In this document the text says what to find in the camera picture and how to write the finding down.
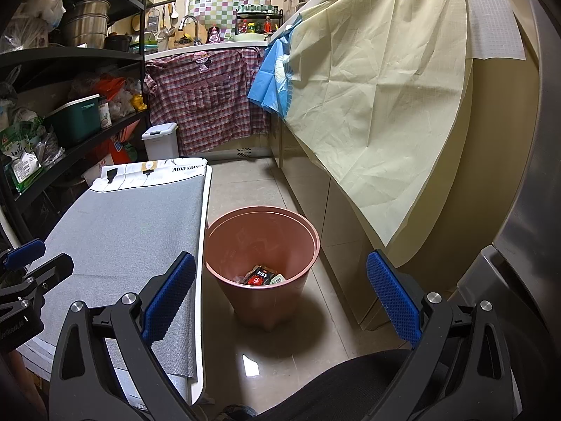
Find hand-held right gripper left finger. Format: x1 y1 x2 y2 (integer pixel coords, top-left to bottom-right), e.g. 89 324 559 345
49 252 197 421

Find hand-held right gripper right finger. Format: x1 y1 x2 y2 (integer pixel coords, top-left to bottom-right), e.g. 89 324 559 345
366 250 513 421

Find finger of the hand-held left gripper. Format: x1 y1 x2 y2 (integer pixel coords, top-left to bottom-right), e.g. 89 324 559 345
0 239 47 273
22 253 75 293

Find black packet with red print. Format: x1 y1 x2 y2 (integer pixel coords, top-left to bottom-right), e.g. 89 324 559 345
245 265 281 287

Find pink plastic bucket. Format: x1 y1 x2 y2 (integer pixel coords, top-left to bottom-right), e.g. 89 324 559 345
204 205 320 329

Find green and white packet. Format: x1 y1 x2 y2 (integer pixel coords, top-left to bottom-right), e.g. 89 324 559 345
0 116 47 194

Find white printed cloth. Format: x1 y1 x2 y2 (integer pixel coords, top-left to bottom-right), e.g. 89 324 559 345
83 158 214 194

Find green storage box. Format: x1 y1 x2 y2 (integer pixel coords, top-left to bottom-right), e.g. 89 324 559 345
44 94 102 147

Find red carton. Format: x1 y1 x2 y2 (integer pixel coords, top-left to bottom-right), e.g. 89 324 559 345
109 134 141 167

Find white lidded bin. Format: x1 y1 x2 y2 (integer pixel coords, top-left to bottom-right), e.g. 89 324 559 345
141 123 179 161

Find red plastic bags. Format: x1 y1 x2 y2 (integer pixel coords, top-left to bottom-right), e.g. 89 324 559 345
94 76 128 97

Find black shelf rack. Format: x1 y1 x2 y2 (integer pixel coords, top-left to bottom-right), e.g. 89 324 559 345
0 0 152 246

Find cream cloth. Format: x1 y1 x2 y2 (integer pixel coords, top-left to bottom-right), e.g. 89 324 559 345
280 0 476 248

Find red plaid shirt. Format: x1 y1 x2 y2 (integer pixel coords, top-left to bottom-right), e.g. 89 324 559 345
144 46 272 156

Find stack of metal pots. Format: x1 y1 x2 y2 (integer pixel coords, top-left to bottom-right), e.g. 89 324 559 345
61 0 111 49

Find blue patterned cloth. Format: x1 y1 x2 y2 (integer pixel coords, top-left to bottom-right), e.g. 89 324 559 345
246 13 307 119

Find white plastic bag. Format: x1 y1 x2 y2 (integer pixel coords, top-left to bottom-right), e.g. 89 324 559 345
22 0 68 27

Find hanging kitchen utensils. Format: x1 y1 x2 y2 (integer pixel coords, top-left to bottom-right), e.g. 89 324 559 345
149 2 180 40

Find metal faucet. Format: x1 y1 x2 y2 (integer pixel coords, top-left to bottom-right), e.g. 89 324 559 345
177 14 199 38

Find black spice rack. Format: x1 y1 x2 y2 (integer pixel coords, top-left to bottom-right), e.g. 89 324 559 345
235 4 280 36

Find white gridded sheet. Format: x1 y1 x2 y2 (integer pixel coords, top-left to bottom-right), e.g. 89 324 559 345
460 0 527 60

